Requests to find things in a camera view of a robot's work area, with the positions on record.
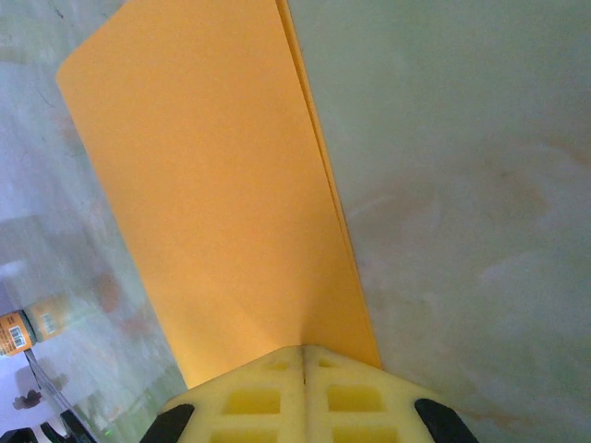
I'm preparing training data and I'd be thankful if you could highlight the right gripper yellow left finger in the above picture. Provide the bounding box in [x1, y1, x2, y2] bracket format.
[142, 344, 308, 443]

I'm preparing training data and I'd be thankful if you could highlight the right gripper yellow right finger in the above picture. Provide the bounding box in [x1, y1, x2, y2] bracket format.
[302, 344, 481, 443]

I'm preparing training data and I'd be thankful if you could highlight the orange paper sheet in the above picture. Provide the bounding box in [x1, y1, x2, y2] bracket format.
[54, 0, 383, 389]

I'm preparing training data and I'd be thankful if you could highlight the orange capped bottle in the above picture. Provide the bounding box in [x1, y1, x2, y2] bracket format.
[0, 294, 101, 359]

